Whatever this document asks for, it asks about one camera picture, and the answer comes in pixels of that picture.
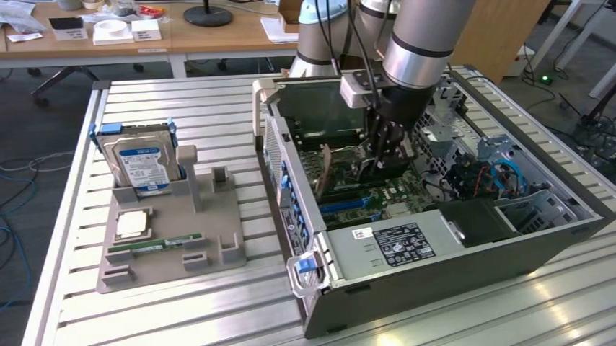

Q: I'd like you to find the metal disk bay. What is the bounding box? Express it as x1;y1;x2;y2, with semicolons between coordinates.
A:
493;189;578;234

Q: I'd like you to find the flat white box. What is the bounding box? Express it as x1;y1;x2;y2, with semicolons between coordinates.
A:
91;27;136;47

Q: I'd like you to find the white labelled box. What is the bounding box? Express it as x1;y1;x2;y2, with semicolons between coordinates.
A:
129;19;163;43

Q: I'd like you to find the green motherboard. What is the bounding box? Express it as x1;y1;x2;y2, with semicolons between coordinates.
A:
287;120;453;231

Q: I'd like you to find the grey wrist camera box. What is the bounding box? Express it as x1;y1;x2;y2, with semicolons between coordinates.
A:
339;70;386;108

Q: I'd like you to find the grey power supply unit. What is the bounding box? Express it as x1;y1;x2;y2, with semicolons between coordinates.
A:
319;210;458;282

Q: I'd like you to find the white control box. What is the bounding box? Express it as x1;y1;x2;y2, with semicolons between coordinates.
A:
501;45;538;79

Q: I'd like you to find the blue disk wire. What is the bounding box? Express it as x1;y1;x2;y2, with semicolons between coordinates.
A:
494;158;530;198

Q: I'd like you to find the grey parts rack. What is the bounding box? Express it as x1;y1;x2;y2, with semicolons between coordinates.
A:
95;143;247;296

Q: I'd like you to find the blue expansion slot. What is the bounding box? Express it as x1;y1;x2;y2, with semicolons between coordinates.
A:
319;196;374;213

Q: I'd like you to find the perforated metal drive cage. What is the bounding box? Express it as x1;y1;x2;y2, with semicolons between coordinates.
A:
415;104;482;174

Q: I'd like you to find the white table frame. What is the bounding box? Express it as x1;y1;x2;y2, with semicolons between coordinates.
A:
524;0;616;98

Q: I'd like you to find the small cardboard box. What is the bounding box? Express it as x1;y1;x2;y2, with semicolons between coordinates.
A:
278;0;303;25

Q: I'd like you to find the open grey PC case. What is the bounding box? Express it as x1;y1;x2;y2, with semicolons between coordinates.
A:
251;64;616;340

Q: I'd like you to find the hard disk with blue carrier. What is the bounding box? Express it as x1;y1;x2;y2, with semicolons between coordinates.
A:
88;118;187;198

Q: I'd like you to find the black topped white box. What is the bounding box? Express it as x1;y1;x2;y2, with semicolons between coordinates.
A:
47;17;88;41

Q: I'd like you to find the white paper stack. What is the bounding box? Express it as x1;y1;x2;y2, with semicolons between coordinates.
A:
259;16;300;44

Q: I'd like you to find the black round lamp base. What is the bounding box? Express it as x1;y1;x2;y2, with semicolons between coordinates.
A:
181;6;235;27

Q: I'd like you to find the clear plastic bag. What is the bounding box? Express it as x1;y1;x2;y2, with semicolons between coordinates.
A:
0;1;47;33

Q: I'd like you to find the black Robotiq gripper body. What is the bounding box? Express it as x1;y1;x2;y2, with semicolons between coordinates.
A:
369;85;437;130

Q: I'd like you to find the green RAM stick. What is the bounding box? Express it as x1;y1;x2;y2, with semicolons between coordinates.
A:
105;234;203;255

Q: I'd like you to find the silver CPU chip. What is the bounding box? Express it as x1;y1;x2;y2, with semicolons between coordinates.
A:
113;212;151;239

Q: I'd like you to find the white tape roll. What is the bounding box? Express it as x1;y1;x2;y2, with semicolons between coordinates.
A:
95;19;127;37

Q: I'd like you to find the black graphics card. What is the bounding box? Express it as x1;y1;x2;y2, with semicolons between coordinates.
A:
315;142;418;198

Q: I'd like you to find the wooden cabinet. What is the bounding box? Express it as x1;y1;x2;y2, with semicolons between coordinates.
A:
451;0;552;84

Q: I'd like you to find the black office chair base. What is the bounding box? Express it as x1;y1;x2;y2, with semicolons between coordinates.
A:
28;64;145;107

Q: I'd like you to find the wooden office desk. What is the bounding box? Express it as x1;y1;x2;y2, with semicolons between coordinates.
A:
0;0;173;69
169;0;437;79

